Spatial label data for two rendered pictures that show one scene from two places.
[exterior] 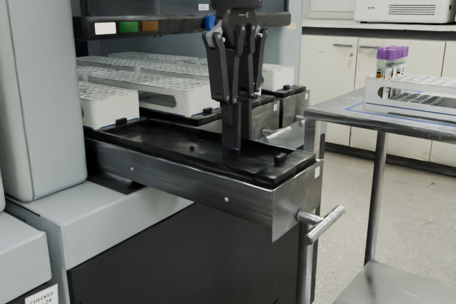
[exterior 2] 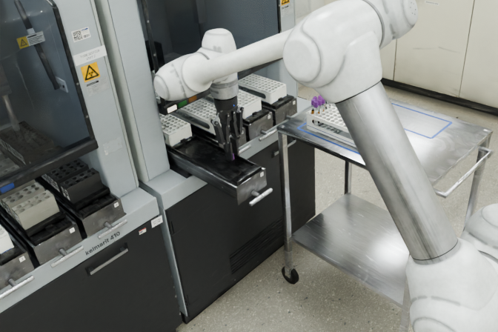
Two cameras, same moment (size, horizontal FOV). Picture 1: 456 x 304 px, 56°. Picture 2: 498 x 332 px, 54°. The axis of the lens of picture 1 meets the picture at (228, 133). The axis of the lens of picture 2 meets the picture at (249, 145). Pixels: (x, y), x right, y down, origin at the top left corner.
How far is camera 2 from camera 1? 108 cm
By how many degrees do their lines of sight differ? 18
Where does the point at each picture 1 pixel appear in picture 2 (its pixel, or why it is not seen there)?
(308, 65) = not seen: hidden behind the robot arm
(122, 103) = (183, 132)
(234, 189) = (224, 184)
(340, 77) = not seen: hidden behind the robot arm
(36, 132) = (147, 155)
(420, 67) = (453, 14)
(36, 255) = (153, 205)
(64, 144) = (158, 157)
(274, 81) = (270, 98)
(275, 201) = (237, 190)
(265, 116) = (262, 124)
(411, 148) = (445, 84)
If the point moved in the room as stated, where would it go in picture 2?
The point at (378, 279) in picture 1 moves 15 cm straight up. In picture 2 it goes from (345, 205) to (346, 178)
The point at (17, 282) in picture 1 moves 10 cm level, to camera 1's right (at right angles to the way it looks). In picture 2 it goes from (148, 215) to (176, 216)
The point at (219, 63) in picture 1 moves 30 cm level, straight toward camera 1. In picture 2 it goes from (218, 132) to (199, 187)
